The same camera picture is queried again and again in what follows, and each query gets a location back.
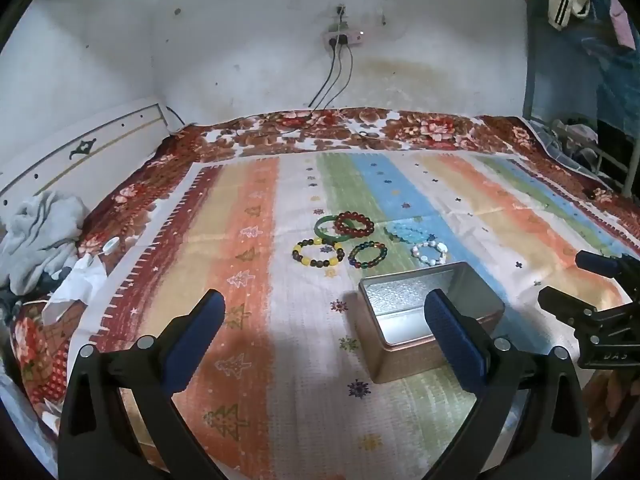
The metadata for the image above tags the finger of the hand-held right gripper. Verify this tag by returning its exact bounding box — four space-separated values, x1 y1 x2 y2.
537 285 601 328
575 250 640 306

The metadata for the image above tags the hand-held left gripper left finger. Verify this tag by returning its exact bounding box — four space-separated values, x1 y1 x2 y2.
57 288 228 480

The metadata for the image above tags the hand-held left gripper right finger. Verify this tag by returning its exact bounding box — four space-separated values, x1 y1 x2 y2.
423 287 593 480

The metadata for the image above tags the metal tin box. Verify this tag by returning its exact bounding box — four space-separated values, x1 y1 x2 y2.
354 261 506 385

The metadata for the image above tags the white bead bracelet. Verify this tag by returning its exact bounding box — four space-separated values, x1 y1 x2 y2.
411 241 448 267

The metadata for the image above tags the light blue bead bracelet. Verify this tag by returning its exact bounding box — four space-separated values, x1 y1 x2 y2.
385 223 431 246

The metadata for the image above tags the multicolour glass bead bracelet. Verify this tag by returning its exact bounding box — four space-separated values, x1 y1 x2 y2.
348 241 389 270

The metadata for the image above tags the yellow and black bead bracelet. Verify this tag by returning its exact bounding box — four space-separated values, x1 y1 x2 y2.
292 237 345 267

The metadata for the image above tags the red bead bracelet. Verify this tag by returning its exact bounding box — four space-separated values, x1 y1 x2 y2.
333 211 375 237

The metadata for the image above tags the green jade bangle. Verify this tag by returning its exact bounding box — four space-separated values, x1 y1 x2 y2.
314 215 351 239

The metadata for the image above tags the person's right hand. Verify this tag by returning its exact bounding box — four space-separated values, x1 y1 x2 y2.
584 370 640 443

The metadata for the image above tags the striped patterned mat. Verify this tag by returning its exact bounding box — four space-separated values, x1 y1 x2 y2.
67 150 640 480

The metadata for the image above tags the pile of clothes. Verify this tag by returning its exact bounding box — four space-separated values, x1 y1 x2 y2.
537 116 603 173

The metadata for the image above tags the white crumpled tissue paper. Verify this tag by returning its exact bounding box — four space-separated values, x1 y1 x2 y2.
45 252 108 321

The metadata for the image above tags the blue hanging cloth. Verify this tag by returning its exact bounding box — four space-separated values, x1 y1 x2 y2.
529 0 640 128

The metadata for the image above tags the grey crumpled cloth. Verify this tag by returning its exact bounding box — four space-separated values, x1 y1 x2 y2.
0 191 91 296

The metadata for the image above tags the white headboard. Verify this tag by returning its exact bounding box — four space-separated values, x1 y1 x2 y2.
0 97 186 206

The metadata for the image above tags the pink hanging cloth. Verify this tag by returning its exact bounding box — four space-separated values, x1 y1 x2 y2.
606 0 640 50

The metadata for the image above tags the white power strip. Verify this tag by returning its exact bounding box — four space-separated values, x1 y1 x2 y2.
321 30 363 53

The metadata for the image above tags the dark power cable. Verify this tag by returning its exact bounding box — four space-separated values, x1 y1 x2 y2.
311 50 344 108
320 49 354 108
306 50 336 109

